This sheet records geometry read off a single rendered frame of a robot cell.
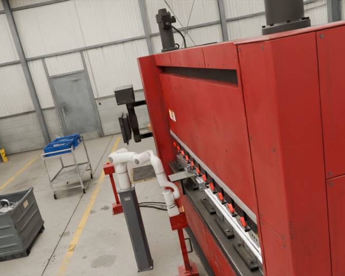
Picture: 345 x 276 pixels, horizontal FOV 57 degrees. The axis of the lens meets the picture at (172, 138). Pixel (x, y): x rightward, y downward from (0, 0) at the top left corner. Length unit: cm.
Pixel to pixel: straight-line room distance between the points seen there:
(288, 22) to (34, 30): 996
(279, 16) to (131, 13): 913
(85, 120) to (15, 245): 648
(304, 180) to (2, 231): 434
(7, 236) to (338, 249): 430
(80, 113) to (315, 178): 1000
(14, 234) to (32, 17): 751
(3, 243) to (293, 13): 448
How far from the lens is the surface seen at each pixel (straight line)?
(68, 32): 1069
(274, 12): 145
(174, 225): 318
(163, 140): 424
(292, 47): 94
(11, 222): 482
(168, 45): 380
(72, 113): 1084
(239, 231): 247
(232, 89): 178
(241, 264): 233
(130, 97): 423
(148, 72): 409
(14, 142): 1171
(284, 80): 93
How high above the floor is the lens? 232
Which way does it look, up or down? 15 degrees down
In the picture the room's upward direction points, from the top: 11 degrees counter-clockwise
